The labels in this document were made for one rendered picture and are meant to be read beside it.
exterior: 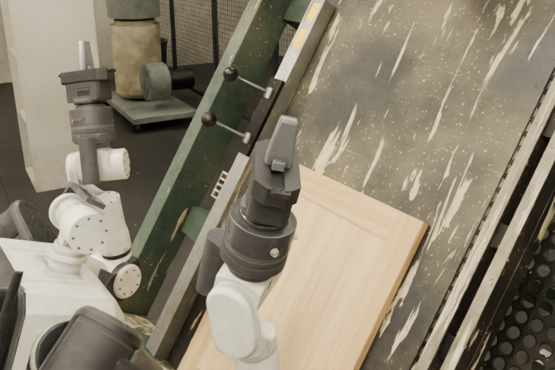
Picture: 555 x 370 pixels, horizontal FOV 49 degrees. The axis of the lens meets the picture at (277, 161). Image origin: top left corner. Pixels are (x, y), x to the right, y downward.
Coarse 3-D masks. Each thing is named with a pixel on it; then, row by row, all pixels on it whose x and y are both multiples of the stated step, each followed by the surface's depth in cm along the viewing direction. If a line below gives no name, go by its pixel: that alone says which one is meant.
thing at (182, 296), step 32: (320, 0) 146; (320, 32) 147; (288, 64) 146; (288, 96) 147; (224, 192) 147; (224, 224) 146; (192, 256) 147; (192, 288) 146; (160, 320) 148; (160, 352) 146
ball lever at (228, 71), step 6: (228, 66) 144; (228, 72) 142; (234, 72) 143; (228, 78) 143; (234, 78) 143; (240, 78) 144; (252, 84) 145; (264, 90) 145; (270, 90) 145; (264, 96) 146; (270, 96) 145
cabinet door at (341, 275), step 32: (320, 192) 127; (352, 192) 121; (320, 224) 124; (352, 224) 119; (384, 224) 113; (416, 224) 108; (288, 256) 128; (320, 256) 122; (352, 256) 116; (384, 256) 110; (288, 288) 125; (320, 288) 119; (352, 288) 113; (384, 288) 108; (288, 320) 122; (320, 320) 116; (352, 320) 110; (192, 352) 139; (288, 352) 119; (320, 352) 113; (352, 352) 108
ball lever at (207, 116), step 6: (204, 114) 143; (210, 114) 143; (204, 120) 143; (210, 120) 143; (216, 120) 144; (210, 126) 144; (222, 126) 144; (228, 126) 145; (234, 132) 145; (240, 132) 146; (246, 132) 146; (246, 138) 145
